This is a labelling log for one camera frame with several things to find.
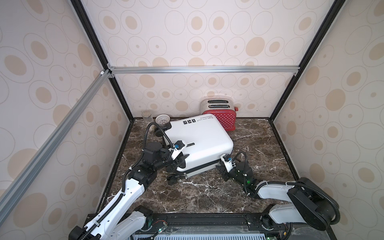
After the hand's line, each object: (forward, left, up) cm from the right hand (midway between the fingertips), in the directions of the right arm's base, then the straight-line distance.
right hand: (224, 163), depth 87 cm
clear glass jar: (+29, +52, +9) cm, 60 cm away
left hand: (-3, +20, +18) cm, 27 cm away
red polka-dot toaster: (+36, -1, +11) cm, 38 cm away
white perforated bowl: (+38, +45, -3) cm, 59 cm away
